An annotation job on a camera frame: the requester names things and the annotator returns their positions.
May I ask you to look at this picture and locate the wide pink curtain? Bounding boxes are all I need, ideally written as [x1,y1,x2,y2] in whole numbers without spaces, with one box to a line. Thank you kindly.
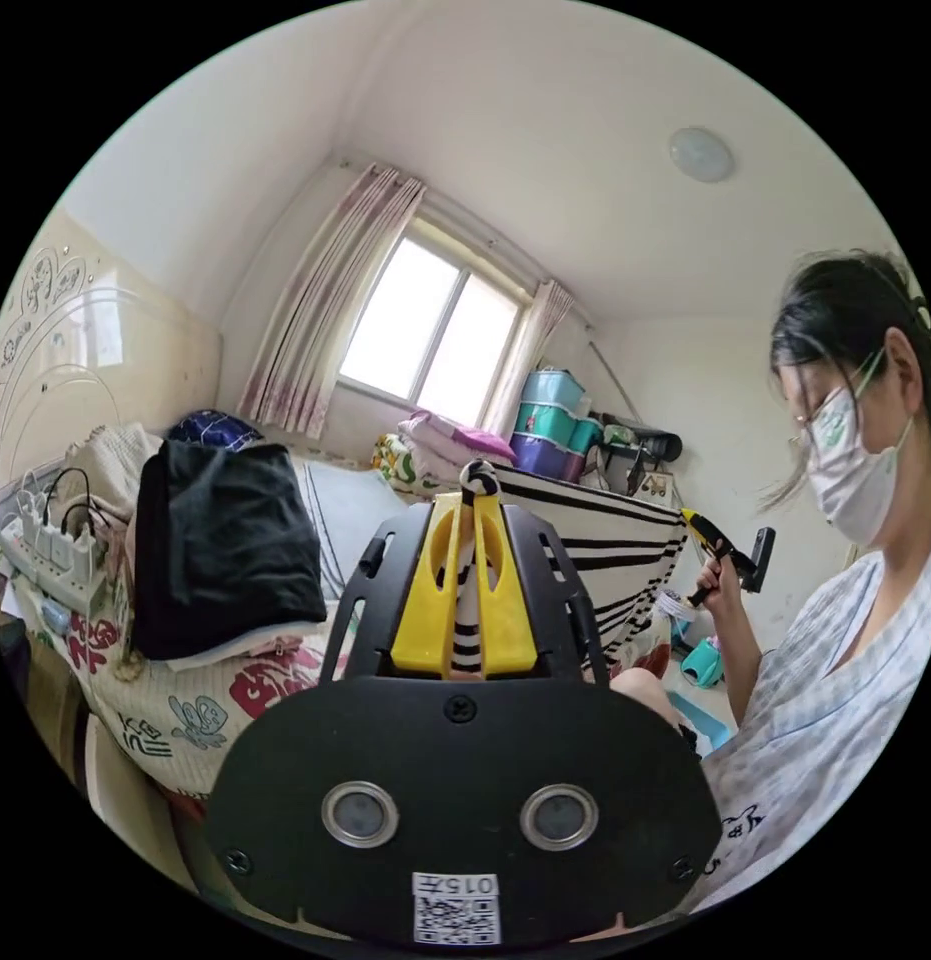
[238,163,429,442]

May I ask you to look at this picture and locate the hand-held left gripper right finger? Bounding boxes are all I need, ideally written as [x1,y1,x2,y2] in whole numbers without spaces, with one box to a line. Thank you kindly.
[473,497,542,677]

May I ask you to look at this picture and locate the white power strip with chargers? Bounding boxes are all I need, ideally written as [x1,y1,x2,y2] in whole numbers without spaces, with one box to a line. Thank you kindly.
[0,467,112,618]

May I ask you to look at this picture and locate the person's right hand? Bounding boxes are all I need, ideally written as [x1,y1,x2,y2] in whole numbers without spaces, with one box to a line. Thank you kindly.
[695,558,742,615]

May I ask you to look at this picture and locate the window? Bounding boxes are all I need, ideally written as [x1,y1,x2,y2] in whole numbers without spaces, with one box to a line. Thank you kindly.
[335,233,528,430]

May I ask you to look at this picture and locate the cream ornamented headboard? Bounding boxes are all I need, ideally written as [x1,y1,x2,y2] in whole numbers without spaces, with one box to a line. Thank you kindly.
[0,206,225,500]

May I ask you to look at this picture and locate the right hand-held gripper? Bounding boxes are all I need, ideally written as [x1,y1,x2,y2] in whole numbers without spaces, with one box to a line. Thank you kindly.
[680,507,748,607]

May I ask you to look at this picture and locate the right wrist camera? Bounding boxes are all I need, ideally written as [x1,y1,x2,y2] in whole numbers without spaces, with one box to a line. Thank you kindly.
[740,526,778,595]

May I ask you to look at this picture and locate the black shelf with items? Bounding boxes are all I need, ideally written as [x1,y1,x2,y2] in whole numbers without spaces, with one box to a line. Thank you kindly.
[583,410,685,505]

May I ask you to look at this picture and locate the stacked teal and purple boxes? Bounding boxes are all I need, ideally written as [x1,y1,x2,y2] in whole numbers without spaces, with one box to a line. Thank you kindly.
[508,365,606,486]

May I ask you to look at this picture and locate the bed with printed quilt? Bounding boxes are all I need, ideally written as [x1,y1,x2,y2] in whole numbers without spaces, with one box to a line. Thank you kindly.
[0,442,688,804]

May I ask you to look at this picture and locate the round ceiling lamp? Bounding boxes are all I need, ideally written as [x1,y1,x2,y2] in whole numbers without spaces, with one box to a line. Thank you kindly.
[668,126,736,184]

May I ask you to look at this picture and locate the pile of clothes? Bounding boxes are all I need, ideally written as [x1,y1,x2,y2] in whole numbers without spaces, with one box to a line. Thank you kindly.
[129,440,330,673]

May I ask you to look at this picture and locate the person's body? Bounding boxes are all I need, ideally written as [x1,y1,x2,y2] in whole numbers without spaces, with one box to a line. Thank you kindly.
[609,251,931,918]

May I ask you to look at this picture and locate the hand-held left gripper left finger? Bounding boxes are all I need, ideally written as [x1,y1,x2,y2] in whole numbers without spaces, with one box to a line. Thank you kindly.
[390,494,467,676]

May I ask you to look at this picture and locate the light grey striped pillow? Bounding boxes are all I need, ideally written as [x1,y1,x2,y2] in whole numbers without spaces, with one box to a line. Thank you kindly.
[293,458,411,603]

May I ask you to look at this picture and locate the narrow pink curtain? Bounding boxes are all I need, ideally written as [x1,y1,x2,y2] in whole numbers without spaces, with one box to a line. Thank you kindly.
[482,279,577,445]

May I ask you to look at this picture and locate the person's right forearm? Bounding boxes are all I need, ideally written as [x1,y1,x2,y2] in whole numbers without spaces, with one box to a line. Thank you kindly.
[707,596,768,733]

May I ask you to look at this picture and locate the folded colourful blankets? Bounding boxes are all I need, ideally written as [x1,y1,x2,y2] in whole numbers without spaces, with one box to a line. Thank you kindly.
[370,408,520,498]

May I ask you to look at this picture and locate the black and white striped shirt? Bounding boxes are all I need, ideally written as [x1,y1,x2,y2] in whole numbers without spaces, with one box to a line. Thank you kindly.
[443,458,696,680]

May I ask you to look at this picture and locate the dark blue patterned cushion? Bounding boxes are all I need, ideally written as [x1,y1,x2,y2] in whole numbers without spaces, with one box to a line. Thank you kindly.
[167,408,265,448]

